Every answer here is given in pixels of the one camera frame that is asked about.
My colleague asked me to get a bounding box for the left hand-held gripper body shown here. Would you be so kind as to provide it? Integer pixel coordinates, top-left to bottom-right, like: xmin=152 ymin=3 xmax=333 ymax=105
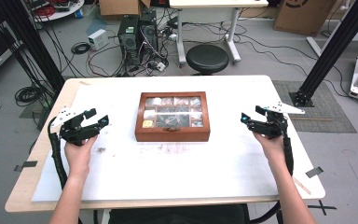
xmin=49 ymin=105 xmax=102 ymax=147

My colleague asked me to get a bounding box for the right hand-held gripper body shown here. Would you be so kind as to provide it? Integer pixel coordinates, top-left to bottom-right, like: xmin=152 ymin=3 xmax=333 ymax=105
xmin=251 ymin=101 xmax=306 ymax=140

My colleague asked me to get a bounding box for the wooden box with glass lid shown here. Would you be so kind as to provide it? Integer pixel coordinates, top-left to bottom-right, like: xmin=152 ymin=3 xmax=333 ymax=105
xmin=134 ymin=91 xmax=212 ymax=143

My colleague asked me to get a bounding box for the person's right hand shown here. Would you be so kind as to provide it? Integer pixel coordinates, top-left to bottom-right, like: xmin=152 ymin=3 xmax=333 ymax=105
xmin=253 ymin=132 xmax=288 ymax=172

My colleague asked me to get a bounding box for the person's left hand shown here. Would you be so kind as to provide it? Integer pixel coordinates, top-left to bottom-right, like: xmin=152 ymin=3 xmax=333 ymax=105
xmin=63 ymin=134 xmax=99 ymax=179

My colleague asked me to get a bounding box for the grey floor mat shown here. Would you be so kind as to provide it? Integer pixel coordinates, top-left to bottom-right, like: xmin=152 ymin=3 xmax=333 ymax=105
xmin=271 ymin=79 xmax=358 ymax=134

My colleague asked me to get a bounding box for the grey tape strip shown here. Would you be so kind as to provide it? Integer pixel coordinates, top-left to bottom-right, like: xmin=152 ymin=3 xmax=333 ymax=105
xmin=305 ymin=166 xmax=324 ymax=179
xmin=13 ymin=160 xmax=39 ymax=173

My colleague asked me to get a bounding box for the thin wooden stick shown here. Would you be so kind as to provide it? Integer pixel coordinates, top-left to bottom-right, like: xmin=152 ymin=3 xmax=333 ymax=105
xmin=293 ymin=176 xmax=312 ymax=196

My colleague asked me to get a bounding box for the black round stool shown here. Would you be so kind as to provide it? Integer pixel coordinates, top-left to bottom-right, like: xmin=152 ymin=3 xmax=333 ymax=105
xmin=186 ymin=44 xmax=230 ymax=76

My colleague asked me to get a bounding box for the small white box device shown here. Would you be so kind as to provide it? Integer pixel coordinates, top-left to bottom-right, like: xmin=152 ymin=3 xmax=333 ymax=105
xmin=88 ymin=28 xmax=110 ymax=51

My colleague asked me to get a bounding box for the black computer tower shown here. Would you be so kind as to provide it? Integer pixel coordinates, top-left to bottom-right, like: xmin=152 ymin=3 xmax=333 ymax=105
xmin=117 ymin=14 xmax=141 ymax=67
xmin=139 ymin=9 xmax=159 ymax=54

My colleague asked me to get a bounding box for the white foam table sheet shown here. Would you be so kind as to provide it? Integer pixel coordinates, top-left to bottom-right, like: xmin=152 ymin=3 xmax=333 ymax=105
xmin=31 ymin=81 xmax=281 ymax=203

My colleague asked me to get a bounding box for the white round table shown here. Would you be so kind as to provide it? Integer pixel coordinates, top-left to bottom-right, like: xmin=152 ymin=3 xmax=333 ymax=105
xmin=24 ymin=0 xmax=85 ymax=23

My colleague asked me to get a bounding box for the cardboard box with black print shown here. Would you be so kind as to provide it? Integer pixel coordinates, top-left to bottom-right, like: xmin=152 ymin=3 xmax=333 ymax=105
xmin=273 ymin=0 xmax=338 ymax=36

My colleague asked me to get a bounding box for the plain cardboard box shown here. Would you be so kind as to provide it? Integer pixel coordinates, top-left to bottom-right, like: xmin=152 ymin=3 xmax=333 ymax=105
xmin=98 ymin=0 xmax=152 ymax=18

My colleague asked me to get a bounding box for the white desk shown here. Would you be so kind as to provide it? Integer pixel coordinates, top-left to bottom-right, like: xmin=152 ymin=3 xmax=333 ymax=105
xmin=169 ymin=0 xmax=269 ymax=67

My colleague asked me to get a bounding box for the person's dark clothing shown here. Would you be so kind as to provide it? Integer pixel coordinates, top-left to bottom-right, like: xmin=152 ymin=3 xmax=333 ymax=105
xmin=107 ymin=203 xmax=250 ymax=224

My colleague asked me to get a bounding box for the black corrugated left gripper cable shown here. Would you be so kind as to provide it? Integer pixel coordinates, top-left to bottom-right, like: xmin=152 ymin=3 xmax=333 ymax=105
xmin=47 ymin=116 xmax=70 ymax=190

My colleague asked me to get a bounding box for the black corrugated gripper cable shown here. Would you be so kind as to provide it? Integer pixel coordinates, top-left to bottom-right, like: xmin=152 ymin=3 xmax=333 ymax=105
xmin=47 ymin=116 xmax=70 ymax=190
xmin=248 ymin=135 xmax=295 ymax=224

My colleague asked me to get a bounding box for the black corrugated right gripper cable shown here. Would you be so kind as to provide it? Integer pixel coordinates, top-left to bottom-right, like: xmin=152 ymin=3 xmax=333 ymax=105
xmin=248 ymin=135 xmax=295 ymax=224

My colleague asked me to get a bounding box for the large black cable coil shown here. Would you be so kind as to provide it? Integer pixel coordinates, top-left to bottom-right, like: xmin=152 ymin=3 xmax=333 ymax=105
xmin=14 ymin=85 xmax=45 ymax=107

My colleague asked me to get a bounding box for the small black cable coil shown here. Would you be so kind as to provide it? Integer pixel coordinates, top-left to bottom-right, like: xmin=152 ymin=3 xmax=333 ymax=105
xmin=70 ymin=41 xmax=91 ymax=56

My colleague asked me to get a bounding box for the black metal frame post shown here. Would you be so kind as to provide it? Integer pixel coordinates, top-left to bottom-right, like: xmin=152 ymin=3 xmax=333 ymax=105
xmin=288 ymin=0 xmax=358 ymax=107
xmin=0 ymin=0 xmax=66 ymax=93

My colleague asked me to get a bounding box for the red cable coil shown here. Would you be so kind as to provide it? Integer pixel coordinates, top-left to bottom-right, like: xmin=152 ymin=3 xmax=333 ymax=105
xmin=34 ymin=4 xmax=57 ymax=19

